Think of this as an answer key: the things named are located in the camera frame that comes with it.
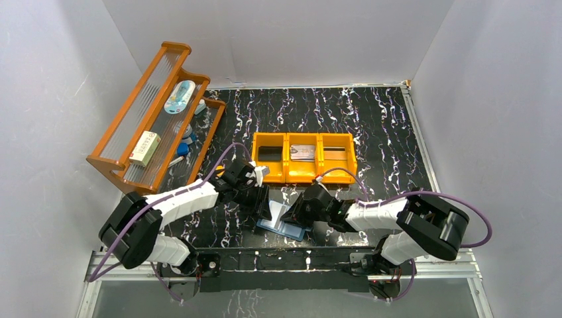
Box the grey striped card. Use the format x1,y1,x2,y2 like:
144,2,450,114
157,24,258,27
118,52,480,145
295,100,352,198
263,201,290,229

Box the blue card holder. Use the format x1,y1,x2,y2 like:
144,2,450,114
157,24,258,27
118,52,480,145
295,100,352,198
256,219,312,242

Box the yellow three-compartment bin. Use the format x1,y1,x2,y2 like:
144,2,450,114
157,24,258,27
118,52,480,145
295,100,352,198
252,132,358,185

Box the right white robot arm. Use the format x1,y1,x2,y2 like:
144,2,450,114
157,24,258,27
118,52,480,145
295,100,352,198
280,183,469,276

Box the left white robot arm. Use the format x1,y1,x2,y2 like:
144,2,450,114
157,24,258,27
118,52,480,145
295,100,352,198
98,160,272,276

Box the silver cards in bin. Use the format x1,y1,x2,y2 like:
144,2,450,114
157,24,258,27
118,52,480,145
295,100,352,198
289,144,316,162

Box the white pen on shelf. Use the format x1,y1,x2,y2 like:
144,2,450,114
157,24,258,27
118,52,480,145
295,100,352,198
168,156,185,168

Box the small grey blue item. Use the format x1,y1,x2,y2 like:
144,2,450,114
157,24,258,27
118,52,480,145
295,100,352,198
194,99,207,115

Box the orange wooden shelf rack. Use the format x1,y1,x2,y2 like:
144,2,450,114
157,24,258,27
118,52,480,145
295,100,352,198
87,42,226,194

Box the white red small box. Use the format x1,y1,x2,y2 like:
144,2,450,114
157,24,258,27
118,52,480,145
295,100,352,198
129,131,161,167

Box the light blue oval case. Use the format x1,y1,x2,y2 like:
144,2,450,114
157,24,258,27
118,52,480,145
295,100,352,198
164,80,196,115

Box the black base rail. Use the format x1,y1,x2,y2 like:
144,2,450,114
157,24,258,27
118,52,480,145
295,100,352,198
158,246,402,294

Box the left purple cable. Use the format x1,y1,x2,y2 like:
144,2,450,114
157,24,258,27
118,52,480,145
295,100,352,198
87,142,253,303

